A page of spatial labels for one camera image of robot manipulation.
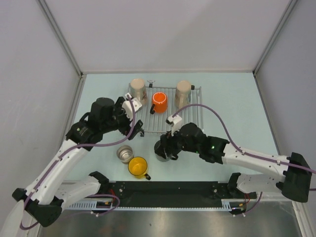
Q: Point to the aluminium frame rail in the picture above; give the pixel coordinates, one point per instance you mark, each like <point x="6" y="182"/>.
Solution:
<point x="266" y="195"/>

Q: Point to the metal wire dish rack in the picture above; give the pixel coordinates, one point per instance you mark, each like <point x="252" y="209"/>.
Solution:
<point x="156" y="123"/>

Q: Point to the slotted cable duct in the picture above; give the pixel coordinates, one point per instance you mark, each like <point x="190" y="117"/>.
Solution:
<point x="93" y="205"/>

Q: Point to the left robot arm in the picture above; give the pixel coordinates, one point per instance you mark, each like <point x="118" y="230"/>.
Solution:
<point x="43" y="199"/>

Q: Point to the beige patterned mug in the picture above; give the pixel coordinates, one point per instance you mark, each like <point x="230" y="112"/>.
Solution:
<point x="183" y="94"/>

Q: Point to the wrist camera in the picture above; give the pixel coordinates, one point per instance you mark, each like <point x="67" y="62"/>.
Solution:
<point x="174" y="123"/>
<point x="131" y="104"/>

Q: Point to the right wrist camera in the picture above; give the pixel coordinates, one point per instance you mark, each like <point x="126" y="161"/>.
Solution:
<point x="174" y="123"/>

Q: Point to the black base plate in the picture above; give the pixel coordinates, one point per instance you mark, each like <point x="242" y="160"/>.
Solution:
<point x="173" y="194"/>

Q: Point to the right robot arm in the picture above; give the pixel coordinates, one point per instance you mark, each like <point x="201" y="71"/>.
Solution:
<point x="290" y="176"/>

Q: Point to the dark grey mug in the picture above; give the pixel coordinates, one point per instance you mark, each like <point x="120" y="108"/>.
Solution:
<point x="164" y="152"/>

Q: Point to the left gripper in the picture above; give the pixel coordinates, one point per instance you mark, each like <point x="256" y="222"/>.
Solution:
<point x="118" y="108"/>

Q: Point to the stainless steel cup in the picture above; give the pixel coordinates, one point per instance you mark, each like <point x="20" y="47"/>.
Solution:
<point x="125" y="154"/>

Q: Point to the beige floral mug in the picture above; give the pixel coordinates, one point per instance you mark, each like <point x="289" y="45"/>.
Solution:
<point x="138" y="90"/>

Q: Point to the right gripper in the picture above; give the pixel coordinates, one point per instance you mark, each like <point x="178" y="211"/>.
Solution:
<point x="170" y="141"/>

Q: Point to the yellow mug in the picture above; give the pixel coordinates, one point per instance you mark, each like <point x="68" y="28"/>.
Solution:
<point x="138" y="167"/>

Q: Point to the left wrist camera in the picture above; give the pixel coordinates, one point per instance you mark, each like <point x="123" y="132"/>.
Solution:
<point x="131" y="104"/>

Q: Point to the orange mug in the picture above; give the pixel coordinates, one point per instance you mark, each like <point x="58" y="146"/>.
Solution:
<point x="159" y="103"/>

